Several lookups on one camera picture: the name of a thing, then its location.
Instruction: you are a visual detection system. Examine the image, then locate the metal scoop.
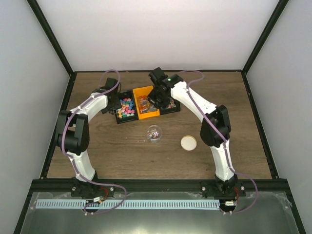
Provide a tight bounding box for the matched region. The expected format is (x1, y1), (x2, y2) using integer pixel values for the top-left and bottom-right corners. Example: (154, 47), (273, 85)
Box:
(147, 103), (157, 112)

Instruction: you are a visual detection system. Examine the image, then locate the black bin with star candies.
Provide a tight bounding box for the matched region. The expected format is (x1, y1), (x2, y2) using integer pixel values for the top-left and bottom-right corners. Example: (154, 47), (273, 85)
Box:
(114, 90), (138, 124)

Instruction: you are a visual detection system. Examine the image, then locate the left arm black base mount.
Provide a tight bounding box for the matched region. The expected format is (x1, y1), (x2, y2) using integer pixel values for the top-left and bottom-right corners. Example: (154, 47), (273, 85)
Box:
(71, 177), (115, 198)

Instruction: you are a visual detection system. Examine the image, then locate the black bin with swirl lollipops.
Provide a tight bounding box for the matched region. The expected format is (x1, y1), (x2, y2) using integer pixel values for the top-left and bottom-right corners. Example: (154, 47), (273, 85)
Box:
(159, 97), (180, 115)

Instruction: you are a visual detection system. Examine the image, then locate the round white jar lid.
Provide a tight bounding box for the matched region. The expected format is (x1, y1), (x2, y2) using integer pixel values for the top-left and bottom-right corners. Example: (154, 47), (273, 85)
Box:
(180, 136), (197, 151)

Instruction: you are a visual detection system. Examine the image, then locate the yellow bin with lollipops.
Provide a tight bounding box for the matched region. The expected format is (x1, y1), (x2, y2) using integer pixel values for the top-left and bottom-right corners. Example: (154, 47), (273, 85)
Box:
(133, 86), (160, 120)

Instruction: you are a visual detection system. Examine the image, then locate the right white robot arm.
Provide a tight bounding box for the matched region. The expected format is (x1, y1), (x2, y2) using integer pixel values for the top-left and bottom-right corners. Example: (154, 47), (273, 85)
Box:
(148, 67), (234, 196)

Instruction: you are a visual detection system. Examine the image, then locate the light blue slotted cable duct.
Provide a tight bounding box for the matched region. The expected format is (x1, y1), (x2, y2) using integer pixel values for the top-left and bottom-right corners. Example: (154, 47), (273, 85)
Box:
(35, 199), (220, 210)

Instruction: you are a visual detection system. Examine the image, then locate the clear plastic jar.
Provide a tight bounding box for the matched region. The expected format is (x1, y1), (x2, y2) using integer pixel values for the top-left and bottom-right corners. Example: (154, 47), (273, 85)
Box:
(146, 125), (162, 143)

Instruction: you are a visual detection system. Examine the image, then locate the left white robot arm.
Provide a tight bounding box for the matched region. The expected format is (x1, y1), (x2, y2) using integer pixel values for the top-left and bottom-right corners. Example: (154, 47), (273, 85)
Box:
(54, 78), (119, 197)

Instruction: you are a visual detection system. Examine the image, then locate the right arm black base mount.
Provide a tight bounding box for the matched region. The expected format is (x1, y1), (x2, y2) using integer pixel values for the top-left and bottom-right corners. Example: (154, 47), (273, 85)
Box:
(200, 174), (246, 199)

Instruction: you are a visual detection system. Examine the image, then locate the black aluminium frame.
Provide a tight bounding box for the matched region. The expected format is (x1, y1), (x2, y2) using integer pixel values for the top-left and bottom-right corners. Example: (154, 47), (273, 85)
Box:
(15, 0), (305, 234)

